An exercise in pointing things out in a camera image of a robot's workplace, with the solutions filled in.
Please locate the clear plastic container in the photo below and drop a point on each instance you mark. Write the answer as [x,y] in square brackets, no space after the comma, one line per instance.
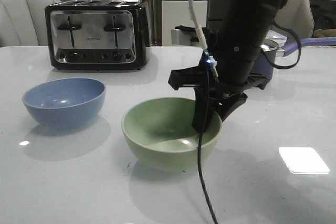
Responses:
[276,37]

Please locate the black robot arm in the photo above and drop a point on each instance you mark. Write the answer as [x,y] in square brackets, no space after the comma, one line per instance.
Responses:
[224,71]

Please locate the beige chair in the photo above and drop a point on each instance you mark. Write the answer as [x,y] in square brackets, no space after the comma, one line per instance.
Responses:
[23,22]
[297,16]

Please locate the beige chair left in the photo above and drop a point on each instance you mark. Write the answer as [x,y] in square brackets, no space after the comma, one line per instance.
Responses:
[23,22]

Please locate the dark kitchen counter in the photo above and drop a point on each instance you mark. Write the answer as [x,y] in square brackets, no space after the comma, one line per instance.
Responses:
[245,21]

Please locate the glass pot lid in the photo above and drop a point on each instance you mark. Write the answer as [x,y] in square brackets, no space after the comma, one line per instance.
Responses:
[269,45]

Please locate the white refrigerator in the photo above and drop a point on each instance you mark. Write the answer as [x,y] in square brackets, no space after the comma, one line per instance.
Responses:
[175,13]

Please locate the black and chrome toaster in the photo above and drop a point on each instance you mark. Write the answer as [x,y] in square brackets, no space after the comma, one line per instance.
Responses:
[99,34]

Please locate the beige chair right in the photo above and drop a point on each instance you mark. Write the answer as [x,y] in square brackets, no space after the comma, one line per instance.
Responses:
[297,16]

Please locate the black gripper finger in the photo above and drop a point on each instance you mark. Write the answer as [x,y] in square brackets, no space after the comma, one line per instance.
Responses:
[228,105]
[203,111]

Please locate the blue bowl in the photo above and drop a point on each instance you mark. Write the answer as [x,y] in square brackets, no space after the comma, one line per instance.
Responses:
[65,103]

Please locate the dark blue saucepan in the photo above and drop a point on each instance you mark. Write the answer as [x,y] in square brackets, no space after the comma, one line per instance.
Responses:
[265,62]

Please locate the green bowl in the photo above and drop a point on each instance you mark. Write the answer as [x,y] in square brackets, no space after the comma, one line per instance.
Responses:
[159,133]

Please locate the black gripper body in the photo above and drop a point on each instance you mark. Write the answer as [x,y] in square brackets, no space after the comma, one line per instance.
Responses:
[196,77]

